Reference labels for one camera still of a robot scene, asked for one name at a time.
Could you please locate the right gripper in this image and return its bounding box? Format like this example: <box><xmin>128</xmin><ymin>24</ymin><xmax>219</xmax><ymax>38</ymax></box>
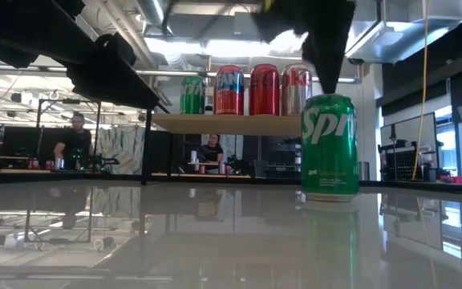
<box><xmin>250</xmin><ymin>0</ymin><xmax>357</xmax><ymax>95</ymax></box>

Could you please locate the silver Diet Coke can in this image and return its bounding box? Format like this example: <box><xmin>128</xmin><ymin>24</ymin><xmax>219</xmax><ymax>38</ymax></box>
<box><xmin>280</xmin><ymin>63</ymin><xmax>313</xmax><ymax>117</ymax></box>

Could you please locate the red Coke can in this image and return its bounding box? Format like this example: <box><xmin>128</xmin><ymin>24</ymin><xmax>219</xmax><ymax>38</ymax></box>
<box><xmin>249</xmin><ymin>63</ymin><xmax>281</xmax><ymax>117</ymax></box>

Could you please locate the green Sprite can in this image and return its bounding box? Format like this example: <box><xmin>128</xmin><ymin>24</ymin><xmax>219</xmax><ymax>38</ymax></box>
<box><xmin>179</xmin><ymin>75</ymin><xmax>207</xmax><ymax>116</ymax></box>
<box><xmin>300</xmin><ymin>93</ymin><xmax>360</xmax><ymax>203</ymax></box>

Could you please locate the red Fanta can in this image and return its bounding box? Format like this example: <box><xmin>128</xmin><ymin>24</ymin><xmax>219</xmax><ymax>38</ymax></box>
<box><xmin>213</xmin><ymin>64</ymin><xmax>245</xmax><ymax>116</ymax></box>

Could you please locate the black machine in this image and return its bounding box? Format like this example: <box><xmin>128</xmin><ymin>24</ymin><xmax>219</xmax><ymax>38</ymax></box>
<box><xmin>261</xmin><ymin>136</ymin><xmax>302</xmax><ymax>180</ymax></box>

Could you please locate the black pegboard rack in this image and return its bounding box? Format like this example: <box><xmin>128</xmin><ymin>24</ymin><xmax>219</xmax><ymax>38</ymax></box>
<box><xmin>379</xmin><ymin>140</ymin><xmax>444</xmax><ymax>181</ymax></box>

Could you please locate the person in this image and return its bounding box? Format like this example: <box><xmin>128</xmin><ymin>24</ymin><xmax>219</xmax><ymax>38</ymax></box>
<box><xmin>198</xmin><ymin>133</ymin><xmax>225</xmax><ymax>174</ymax></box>
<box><xmin>53</xmin><ymin>112</ymin><xmax>95</xmax><ymax>172</ymax></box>

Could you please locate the long ceiling light bar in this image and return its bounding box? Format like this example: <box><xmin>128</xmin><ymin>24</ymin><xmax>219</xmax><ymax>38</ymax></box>
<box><xmin>136</xmin><ymin>68</ymin><xmax>202</xmax><ymax>79</ymax></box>

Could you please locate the green white patterned panel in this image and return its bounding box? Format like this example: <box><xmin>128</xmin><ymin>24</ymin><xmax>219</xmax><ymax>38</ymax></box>
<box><xmin>96</xmin><ymin>126</ymin><xmax>147</xmax><ymax>176</ymax></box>

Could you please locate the white tabletop sheet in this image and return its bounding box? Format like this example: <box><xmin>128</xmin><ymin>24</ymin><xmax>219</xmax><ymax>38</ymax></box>
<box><xmin>0</xmin><ymin>182</ymin><xmax>462</xmax><ymax>289</ymax></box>

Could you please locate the black partition screen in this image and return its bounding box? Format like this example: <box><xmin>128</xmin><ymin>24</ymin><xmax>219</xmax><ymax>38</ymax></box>
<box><xmin>0</xmin><ymin>124</ymin><xmax>75</xmax><ymax>160</ymax></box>

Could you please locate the rectangular metal duct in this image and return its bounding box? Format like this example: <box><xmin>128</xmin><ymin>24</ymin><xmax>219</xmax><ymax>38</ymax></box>
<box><xmin>346</xmin><ymin>0</ymin><xmax>462</xmax><ymax>65</ymax></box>

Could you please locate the yellow hanging cable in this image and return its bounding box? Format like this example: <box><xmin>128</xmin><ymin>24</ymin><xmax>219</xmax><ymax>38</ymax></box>
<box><xmin>411</xmin><ymin>0</ymin><xmax>431</xmax><ymax>181</ymax></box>

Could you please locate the wooden shelf with black frame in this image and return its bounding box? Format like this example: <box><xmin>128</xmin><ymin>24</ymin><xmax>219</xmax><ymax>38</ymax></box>
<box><xmin>141</xmin><ymin>103</ymin><xmax>302</xmax><ymax>186</ymax></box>

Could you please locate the round silver ventilation duct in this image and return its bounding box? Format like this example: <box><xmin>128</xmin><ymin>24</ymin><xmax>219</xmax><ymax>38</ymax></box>
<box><xmin>134</xmin><ymin>0</ymin><xmax>168</xmax><ymax>27</ymax></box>

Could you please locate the black metal frame stand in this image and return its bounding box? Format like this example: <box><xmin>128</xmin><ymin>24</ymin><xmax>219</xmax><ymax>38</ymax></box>
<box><xmin>34</xmin><ymin>98</ymin><xmax>103</xmax><ymax>172</ymax></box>

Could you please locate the black aluminium table frame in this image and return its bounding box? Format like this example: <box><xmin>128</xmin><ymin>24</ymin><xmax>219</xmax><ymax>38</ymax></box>
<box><xmin>0</xmin><ymin>171</ymin><xmax>462</xmax><ymax>197</ymax></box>

